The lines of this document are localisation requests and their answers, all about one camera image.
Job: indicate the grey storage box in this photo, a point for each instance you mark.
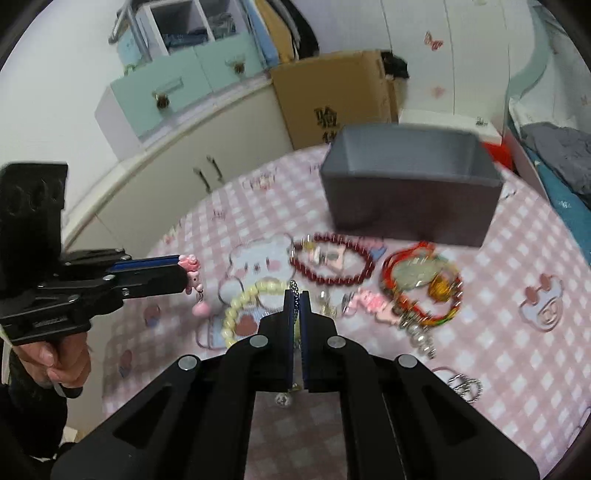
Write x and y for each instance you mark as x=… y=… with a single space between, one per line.
x=406 y=207

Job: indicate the teal bedsheet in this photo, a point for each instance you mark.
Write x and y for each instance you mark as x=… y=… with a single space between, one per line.
x=568 y=207

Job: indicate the yellow hanging garment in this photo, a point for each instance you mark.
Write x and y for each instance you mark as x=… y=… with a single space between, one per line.
x=279 y=32

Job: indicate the blue hanging garment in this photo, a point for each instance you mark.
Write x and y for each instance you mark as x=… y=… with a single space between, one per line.
x=256 y=27

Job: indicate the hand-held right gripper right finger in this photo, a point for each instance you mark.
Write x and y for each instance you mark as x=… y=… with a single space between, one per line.
x=304 y=323

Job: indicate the small silver charm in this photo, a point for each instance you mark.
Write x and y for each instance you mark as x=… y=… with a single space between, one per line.
x=325 y=307

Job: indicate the cream cabinet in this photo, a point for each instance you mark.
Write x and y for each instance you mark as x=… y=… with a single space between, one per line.
x=175 y=152

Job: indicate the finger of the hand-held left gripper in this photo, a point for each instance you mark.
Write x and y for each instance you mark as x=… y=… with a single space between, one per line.
x=152 y=262
x=152 y=280

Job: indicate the white cabinet with mint drawers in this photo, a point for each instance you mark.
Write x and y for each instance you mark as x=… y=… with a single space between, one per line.
x=152 y=87

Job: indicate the grey blanket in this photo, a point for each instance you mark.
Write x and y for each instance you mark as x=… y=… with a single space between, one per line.
x=563 y=152

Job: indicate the butterfly wall sticker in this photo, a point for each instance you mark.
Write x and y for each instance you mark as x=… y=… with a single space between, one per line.
x=434 y=40

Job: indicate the black hanging garment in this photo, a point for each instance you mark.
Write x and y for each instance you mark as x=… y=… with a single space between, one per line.
x=302 y=27

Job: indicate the white and red box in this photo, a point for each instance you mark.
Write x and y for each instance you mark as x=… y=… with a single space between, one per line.
x=443 y=117

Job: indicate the person's left forearm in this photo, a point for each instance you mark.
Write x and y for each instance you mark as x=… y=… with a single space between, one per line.
x=27 y=415

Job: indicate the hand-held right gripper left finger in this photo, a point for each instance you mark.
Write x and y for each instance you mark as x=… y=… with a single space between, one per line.
x=292 y=323

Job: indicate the person's left hand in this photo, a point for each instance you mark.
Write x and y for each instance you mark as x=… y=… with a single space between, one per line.
x=69 y=369

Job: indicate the black cloth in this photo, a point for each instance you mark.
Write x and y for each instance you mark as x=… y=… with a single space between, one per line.
x=395 y=64

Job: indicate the cardboard box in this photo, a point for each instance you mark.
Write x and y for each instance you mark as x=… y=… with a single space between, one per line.
x=332 y=92

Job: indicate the metal frame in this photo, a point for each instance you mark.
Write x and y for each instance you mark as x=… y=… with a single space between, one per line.
x=138 y=32

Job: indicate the mint bed headboard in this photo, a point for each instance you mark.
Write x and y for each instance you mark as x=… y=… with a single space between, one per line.
x=540 y=60

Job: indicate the amber pendant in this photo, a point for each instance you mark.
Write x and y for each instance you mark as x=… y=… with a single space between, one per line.
x=438 y=288

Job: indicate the pink wall sticker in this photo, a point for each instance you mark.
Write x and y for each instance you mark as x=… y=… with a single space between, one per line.
x=438 y=91

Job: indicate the green jade pendant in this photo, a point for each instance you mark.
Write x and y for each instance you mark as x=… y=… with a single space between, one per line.
x=418 y=274

